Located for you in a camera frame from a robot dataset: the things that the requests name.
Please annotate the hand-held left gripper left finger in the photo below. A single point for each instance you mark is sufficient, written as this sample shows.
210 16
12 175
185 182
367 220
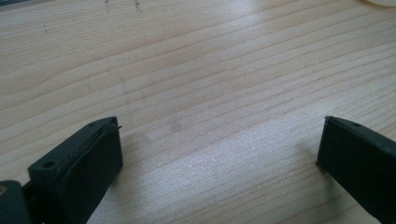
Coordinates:
81 168

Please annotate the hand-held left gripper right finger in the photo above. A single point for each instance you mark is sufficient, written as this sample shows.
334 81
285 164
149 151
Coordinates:
358 158

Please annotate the white round object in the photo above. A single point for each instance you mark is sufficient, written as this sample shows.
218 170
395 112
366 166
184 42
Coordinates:
384 2

